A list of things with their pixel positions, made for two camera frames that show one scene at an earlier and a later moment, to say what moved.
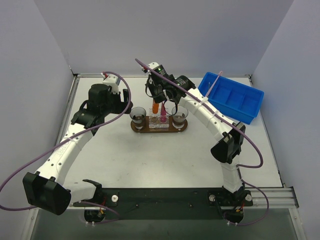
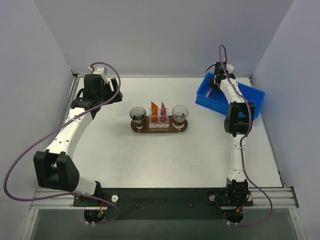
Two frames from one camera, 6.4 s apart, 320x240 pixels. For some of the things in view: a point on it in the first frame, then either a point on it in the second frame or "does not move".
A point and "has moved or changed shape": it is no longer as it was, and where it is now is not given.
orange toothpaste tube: [155, 107] has moved or changed shape
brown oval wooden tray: [146, 127] does not move
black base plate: [168, 203] does not move
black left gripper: [122, 101] → [110, 91]
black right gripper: [158, 90] → [216, 81]
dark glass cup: [179, 119] does not move
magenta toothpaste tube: [163, 116] does not move
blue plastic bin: [239, 100] does not move
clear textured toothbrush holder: [156, 121] does not move
